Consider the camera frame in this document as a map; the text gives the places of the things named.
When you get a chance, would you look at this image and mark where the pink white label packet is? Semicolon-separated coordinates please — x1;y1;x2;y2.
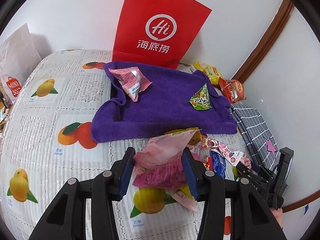
172;190;198;212

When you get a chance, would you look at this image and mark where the large pink snack bag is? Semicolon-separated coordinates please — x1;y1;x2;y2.
132;159;187;190

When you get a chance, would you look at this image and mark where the yellow snack packet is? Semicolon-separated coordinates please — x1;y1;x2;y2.
164;127;201;146

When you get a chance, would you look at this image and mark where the strawberry print snack packet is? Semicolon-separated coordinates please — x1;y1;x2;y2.
201;135;252;169

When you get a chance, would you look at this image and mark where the person's right hand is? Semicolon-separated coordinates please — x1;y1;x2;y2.
270;207;283;228

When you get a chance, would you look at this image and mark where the purple towel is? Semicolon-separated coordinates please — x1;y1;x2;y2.
91;61;237;143

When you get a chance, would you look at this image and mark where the pink barcode snack packet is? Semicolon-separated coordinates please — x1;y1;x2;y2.
108;66;152;102

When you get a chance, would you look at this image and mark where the pale pink peach packet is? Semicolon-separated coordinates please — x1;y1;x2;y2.
134;129;201;175

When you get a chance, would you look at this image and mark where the green chicken snack packet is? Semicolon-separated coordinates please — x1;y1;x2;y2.
189;83;211;111

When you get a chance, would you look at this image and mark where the brown wooden door frame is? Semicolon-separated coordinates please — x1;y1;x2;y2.
232;0;295;83

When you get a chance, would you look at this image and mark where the fruit print tablecloth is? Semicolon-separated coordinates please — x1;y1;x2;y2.
1;50;147;239

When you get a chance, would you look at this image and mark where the grey checked cloth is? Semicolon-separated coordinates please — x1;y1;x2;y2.
231;103;280;170

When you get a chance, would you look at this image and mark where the white Miniso paper bag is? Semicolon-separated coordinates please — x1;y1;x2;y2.
1;24;41;102

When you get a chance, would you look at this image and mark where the blue snack packet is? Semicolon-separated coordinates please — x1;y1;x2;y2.
210;151;226;179

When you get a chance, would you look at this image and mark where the red paper shopping bag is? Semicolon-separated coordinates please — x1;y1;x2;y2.
112;0;212;69

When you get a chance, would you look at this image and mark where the yellow chips bag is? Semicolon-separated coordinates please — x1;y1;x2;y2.
190;61;223;86

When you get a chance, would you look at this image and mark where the orange chips bag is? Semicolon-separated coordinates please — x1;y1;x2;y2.
219;77;246;103

